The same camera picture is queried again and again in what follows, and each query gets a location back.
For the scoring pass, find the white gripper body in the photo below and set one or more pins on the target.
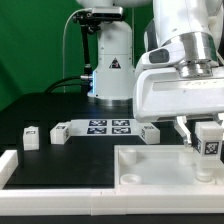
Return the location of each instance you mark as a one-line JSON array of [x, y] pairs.
[[162, 95]]

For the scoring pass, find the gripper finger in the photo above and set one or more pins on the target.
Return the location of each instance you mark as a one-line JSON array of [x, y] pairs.
[[180, 126], [220, 119]]

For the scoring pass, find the white square tabletop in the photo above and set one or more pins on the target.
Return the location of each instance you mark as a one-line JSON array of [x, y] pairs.
[[155, 165]]

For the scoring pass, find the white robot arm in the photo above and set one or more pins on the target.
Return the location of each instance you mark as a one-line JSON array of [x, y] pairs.
[[183, 34]]

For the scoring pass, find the white U-shaped obstacle fence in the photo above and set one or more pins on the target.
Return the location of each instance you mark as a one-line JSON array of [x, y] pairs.
[[207, 197]]

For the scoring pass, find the white sheet with tags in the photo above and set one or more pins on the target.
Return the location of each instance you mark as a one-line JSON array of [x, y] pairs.
[[105, 127]]

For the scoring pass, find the green backdrop curtain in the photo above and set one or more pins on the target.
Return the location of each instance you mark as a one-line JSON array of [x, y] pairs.
[[38, 46]]

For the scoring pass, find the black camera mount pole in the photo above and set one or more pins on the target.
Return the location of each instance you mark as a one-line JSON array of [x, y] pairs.
[[85, 40]]

